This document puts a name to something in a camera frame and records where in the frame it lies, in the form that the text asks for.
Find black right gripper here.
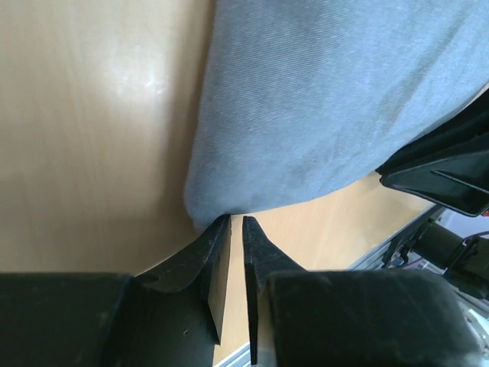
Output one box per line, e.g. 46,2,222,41
377,92,489,217

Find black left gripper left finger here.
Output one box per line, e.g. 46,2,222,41
136,215,232,344

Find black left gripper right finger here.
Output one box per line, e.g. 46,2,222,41
242,216,305,364

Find grey long sleeve shirt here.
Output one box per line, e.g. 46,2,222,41
184,1,488,229

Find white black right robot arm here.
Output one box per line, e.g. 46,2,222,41
242,94,488,366

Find aluminium front frame rail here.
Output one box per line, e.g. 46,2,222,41
220,206,488,366

